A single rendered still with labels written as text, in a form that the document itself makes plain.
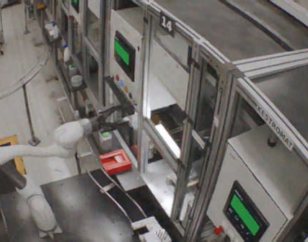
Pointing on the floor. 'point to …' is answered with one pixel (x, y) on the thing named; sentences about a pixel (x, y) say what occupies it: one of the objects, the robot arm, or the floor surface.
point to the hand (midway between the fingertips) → (123, 113)
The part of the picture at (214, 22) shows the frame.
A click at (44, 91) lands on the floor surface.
